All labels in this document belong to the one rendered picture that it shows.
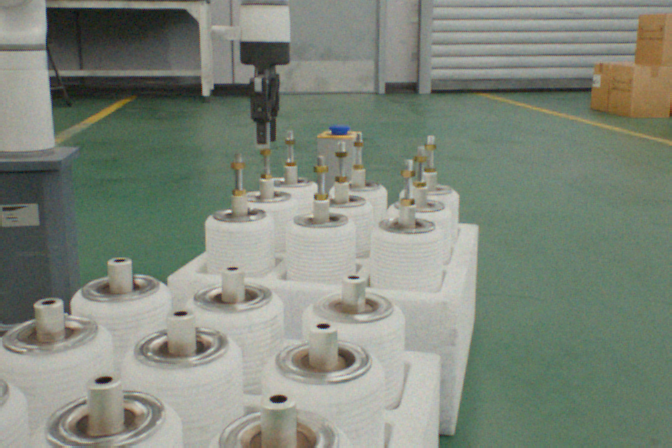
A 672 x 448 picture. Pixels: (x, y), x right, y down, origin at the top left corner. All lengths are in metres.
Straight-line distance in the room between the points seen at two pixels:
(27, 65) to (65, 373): 0.74
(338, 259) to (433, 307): 0.14
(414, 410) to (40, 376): 0.31
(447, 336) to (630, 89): 3.93
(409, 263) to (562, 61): 5.82
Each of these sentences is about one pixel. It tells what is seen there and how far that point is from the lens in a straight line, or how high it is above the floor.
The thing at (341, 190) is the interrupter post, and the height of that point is 0.27.
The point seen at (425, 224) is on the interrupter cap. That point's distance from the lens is 0.98.
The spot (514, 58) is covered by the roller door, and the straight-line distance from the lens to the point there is 6.55.
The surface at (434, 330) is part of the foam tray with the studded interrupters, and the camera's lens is 0.94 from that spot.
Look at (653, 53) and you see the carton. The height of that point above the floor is 0.37.
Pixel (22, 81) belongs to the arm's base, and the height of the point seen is 0.42.
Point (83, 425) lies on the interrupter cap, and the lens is 0.53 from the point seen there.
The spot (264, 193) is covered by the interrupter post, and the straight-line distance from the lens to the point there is 1.14.
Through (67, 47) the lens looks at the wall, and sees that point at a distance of 6.37.
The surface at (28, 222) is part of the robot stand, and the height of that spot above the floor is 0.20.
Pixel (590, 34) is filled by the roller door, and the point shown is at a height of 0.48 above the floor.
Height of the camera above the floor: 0.50
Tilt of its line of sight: 13 degrees down
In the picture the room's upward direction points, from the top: straight up
